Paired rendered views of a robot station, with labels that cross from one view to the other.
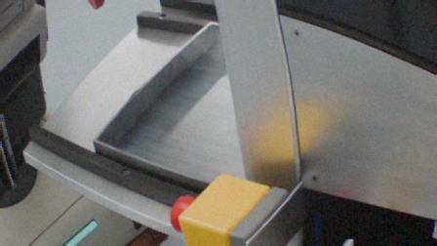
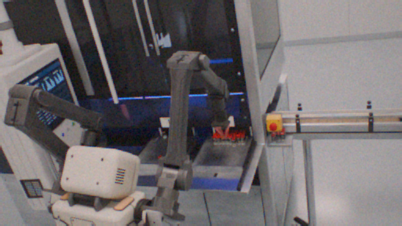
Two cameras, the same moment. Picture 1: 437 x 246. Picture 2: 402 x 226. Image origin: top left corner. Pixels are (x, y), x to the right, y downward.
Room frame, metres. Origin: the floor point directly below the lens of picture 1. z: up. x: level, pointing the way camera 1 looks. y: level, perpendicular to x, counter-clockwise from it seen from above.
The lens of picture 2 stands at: (1.55, 1.53, 1.91)
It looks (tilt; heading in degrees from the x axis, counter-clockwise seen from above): 25 degrees down; 254
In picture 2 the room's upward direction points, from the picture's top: 12 degrees counter-clockwise
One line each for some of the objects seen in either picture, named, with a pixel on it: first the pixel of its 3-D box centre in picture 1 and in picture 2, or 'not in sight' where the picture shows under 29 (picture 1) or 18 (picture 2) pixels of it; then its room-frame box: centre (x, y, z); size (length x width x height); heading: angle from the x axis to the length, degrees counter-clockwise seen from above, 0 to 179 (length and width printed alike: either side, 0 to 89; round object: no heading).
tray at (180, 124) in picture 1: (279, 123); (224, 150); (1.00, -0.06, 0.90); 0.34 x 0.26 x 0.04; 52
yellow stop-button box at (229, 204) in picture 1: (235, 230); (274, 122); (0.73, 0.00, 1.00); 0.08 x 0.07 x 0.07; 51
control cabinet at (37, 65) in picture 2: not in sight; (42, 122); (1.83, -0.48, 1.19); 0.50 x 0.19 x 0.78; 59
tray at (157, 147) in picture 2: not in sight; (166, 149); (1.26, -0.28, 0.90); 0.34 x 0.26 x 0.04; 51
